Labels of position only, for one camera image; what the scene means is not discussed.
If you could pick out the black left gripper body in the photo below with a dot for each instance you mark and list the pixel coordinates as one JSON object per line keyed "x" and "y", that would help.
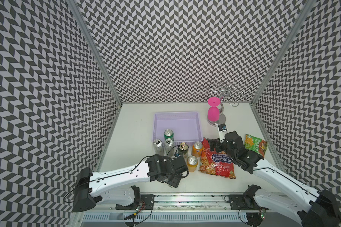
{"x": 173, "y": 180}

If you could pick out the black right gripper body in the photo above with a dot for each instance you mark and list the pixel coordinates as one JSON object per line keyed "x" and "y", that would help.
{"x": 221, "y": 146}

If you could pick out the silver can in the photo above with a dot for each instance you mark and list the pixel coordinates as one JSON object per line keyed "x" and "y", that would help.
{"x": 158, "y": 147}
{"x": 168, "y": 145}

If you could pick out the dark green gold-top can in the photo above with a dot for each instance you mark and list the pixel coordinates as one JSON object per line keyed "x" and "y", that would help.
{"x": 183, "y": 149}

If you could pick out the orange can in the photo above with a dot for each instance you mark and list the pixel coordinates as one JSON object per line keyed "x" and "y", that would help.
{"x": 192, "y": 163}
{"x": 197, "y": 149}

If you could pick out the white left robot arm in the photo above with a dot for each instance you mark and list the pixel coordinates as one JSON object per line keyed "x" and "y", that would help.
{"x": 119, "y": 186}

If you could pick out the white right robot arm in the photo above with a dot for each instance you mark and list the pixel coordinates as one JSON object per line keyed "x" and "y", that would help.
{"x": 303, "y": 204}

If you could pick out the lavender plastic basket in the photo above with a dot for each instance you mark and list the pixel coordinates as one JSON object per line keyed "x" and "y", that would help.
{"x": 186, "y": 126}

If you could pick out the green snack packet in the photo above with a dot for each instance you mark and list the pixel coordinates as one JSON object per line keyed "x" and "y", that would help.
{"x": 255, "y": 144}

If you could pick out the red candy bag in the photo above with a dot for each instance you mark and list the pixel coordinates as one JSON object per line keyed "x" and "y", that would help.
{"x": 217, "y": 164}

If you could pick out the pink plastic wine glass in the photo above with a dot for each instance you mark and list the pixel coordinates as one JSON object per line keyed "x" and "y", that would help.
{"x": 213, "y": 114}

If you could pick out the chrome glass holder stand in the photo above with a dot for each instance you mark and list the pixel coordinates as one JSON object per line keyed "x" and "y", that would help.
{"x": 228, "y": 94}

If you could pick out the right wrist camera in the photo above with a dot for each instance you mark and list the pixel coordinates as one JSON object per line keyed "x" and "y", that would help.
{"x": 222, "y": 131}

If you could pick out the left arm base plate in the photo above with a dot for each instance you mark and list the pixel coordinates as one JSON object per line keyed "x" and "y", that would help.
{"x": 136, "y": 200}

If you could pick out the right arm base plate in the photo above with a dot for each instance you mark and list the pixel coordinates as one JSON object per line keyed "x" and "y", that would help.
{"x": 241, "y": 202}

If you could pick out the aluminium front rail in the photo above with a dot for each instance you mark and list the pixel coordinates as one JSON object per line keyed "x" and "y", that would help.
{"x": 183, "y": 208}

